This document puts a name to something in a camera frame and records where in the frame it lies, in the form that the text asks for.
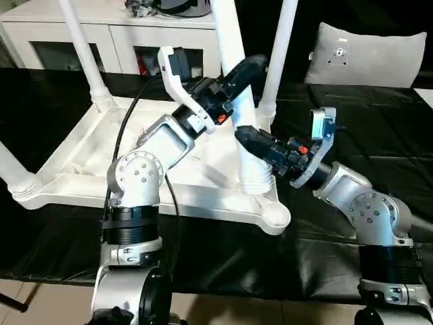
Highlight white plastic table leg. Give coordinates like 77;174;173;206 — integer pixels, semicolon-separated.
0;142;44;204
209;0;275;196
259;0;299;118
59;0;113;113

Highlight white plastic table top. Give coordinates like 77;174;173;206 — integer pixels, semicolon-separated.
15;96;292;236

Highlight grey helmet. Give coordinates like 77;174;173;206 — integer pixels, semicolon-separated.
157;0;212;18

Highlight black work mat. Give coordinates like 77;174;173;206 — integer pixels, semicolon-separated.
0;66;433;305

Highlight black clutter pile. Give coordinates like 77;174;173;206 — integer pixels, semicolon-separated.
124;0;158;18

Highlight grey cushion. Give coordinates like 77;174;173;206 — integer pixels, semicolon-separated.
304;22;428;89

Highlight white glass-door cabinet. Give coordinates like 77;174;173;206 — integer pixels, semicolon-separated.
0;3;224;77

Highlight black stand base bar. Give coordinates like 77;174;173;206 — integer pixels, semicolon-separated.
0;291;30;313

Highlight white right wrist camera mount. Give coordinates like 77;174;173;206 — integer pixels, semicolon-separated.
290;107;339;190

